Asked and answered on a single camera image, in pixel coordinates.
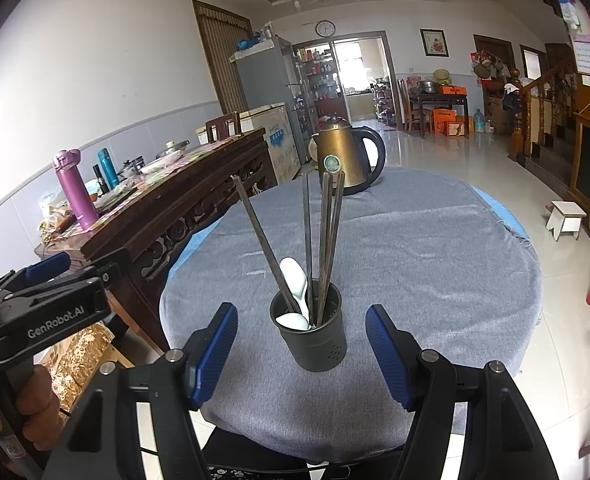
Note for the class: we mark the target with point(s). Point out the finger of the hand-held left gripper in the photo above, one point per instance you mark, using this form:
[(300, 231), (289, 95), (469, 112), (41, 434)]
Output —
[(47, 266)]

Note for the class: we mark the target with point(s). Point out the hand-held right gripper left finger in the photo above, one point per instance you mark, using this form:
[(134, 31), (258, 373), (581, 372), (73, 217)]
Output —
[(215, 355)]

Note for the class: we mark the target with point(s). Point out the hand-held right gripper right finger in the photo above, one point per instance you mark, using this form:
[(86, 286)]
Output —
[(390, 355)]

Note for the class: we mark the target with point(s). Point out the dark grey utensil holder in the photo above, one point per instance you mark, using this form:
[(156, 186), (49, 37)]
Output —
[(320, 345)]

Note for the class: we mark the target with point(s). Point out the dark chopstick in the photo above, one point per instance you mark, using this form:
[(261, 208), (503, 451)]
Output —
[(336, 220), (307, 235), (323, 235), (262, 235)]

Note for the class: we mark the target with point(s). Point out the person's left hand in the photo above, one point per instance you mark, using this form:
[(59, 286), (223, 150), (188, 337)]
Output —
[(40, 400)]

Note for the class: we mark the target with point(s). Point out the pile of snack bags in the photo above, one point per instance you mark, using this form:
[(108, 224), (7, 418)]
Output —
[(57, 217)]

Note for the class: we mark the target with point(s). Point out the golden patterned box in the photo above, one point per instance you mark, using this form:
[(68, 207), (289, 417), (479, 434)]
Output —
[(82, 360)]

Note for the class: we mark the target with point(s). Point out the purple thermos bottle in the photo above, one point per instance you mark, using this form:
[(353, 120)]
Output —
[(77, 195)]

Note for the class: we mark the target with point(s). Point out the grey tablecloth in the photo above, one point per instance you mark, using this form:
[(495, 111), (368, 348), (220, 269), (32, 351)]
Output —
[(425, 270)]

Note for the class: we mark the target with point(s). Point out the blue tablecloth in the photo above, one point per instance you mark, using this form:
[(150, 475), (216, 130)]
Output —
[(187, 255)]

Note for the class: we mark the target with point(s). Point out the teal thermos bottle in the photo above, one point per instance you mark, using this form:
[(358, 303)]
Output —
[(108, 167)]

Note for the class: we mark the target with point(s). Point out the small lidded pot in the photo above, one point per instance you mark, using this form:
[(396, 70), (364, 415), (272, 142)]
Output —
[(131, 167)]

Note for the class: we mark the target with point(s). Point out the white plate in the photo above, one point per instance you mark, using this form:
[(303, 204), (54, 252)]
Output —
[(160, 165)]

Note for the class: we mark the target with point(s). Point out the carved wooden sideboard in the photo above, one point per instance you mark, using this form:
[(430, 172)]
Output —
[(190, 195)]

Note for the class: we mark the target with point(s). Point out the metal lidded pot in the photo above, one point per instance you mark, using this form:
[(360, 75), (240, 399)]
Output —
[(172, 149)]

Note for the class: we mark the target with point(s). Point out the pink checkered table runner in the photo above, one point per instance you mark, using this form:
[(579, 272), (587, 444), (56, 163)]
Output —
[(195, 156)]

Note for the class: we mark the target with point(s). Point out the bronze electric kettle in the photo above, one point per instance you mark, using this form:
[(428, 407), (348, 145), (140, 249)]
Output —
[(347, 155)]

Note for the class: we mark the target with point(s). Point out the wooden chair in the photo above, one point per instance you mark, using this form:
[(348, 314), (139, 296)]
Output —
[(222, 125)]

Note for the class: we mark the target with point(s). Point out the small white stool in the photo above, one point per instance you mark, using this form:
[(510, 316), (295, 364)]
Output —
[(567, 215)]

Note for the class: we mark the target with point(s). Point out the white chest freezer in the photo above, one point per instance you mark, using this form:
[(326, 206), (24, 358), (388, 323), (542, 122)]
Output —
[(275, 132)]

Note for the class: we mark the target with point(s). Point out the orange cardboard box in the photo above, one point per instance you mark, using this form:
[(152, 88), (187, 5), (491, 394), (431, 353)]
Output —
[(450, 122)]

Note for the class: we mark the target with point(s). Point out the blue water jug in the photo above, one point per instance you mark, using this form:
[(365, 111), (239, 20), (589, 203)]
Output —
[(478, 121)]

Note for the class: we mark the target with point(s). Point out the dark wooden side table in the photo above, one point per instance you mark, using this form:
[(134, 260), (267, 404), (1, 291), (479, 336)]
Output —
[(437, 100)]

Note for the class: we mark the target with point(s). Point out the orange flat box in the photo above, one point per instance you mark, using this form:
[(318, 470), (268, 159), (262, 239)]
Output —
[(451, 90)]

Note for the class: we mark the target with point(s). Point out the brown wooden door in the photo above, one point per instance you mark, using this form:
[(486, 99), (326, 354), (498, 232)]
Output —
[(220, 55)]

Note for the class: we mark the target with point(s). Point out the grey refrigerator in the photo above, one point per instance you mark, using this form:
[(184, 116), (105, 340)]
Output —
[(260, 80)]

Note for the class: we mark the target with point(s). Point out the wooden stair railing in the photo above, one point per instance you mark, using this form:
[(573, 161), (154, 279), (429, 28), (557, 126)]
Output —
[(540, 120)]

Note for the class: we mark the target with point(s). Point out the glass display shelf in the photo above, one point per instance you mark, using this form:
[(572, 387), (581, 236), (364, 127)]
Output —
[(317, 75)]

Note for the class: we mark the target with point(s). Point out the framed wall picture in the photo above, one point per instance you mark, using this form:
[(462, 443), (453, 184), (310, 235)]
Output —
[(434, 42)]

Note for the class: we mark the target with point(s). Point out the round wall clock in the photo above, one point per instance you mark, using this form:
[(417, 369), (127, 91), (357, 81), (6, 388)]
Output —
[(325, 28)]

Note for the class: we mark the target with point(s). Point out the wall calendar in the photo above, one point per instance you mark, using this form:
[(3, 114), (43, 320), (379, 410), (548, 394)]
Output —
[(587, 50)]

